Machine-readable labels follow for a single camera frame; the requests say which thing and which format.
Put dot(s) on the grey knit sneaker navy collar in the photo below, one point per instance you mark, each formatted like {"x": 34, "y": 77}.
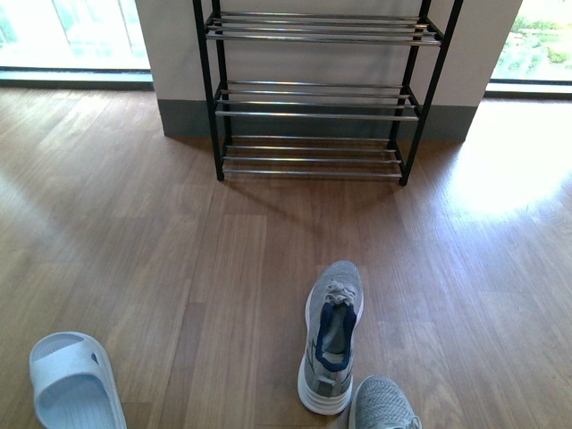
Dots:
{"x": 333, "y": 309}

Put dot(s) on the light blue rubber slipper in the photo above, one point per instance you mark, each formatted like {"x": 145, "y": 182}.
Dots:
{"x": 73, "y": 383}

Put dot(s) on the black metal shoe rack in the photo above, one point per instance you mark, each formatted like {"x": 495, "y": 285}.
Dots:
{"x": 320, "y": 128}

